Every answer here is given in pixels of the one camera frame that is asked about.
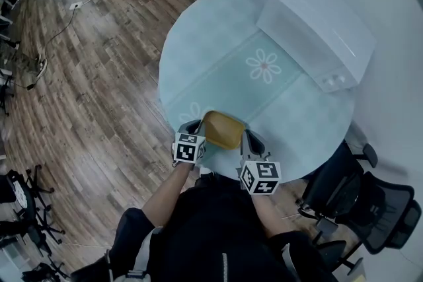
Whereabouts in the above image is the person's black clothing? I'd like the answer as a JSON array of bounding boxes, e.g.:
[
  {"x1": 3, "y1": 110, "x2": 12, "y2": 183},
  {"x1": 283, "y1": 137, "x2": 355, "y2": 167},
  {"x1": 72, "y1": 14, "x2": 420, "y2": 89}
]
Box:
[{"x1": 70, "y1": 174, "x2": 339, "y2": 282}]

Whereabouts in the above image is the black mesh office chair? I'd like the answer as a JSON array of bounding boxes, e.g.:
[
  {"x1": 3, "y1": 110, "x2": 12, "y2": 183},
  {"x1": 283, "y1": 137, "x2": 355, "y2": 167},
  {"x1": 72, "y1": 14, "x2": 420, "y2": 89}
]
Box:
[
  {"x1": 296, "y1": 138, "x2": 379, "y2": 225},
  {"x1": 309, "y1": 170, "x2": 422, "y2": 277}
]

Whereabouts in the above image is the large white box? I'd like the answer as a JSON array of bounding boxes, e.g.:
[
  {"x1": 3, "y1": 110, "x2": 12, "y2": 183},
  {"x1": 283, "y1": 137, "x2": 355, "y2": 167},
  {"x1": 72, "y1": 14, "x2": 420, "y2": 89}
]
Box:
[{"x1": 256, "y1": 0, "x2": 377, "y2": 93}]

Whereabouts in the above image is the person's right forearm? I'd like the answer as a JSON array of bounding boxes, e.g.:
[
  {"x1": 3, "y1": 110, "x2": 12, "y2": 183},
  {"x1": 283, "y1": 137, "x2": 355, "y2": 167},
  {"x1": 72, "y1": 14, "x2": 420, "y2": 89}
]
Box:
[{"x1": 252, "y1": 192, "x2": 289, "y2": 239}]

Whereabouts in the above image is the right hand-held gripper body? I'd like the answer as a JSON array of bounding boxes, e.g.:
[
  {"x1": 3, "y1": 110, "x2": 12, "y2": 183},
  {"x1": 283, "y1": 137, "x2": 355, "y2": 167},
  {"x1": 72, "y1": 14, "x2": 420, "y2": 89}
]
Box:
[{"x1": 235, "y1": 129, "x2": 282, "y2": 196}]

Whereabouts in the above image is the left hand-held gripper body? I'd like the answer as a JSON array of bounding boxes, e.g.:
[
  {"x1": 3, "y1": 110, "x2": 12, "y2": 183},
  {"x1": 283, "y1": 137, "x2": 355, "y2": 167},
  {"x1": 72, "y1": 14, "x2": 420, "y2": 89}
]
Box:
[{"x1": 171, "y1": 120, "x2": 208, "y2": 170}]

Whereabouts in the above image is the black floor cable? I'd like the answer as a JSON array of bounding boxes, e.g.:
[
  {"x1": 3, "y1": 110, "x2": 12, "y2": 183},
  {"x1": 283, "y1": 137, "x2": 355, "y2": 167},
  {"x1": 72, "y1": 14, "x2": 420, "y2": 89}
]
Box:
[{"x1": 34, "y1": 9, "x2": 77, "y2": 77}]

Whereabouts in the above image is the person's left forearm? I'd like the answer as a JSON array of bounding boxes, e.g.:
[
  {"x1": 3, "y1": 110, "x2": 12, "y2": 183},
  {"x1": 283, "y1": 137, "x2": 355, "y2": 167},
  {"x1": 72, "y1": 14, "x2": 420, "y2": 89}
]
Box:
[{"x1": 141, "y1": 162, "x2": 194, "y2": 229}]

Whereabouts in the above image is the yellow plastic container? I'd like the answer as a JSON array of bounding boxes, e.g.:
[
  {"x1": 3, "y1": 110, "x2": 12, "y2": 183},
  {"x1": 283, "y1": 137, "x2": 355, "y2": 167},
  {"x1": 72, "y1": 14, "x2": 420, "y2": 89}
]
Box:
[{"x1": 202, "y1": 110, "x2": 246, "y2": 151}]

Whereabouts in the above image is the round glass table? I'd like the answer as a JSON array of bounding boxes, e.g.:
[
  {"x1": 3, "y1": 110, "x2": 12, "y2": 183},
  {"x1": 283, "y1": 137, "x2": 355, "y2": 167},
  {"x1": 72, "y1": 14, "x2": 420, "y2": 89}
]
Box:
[{"x1": 157, "y1": 0, "x2": 356, "y2": 183}]

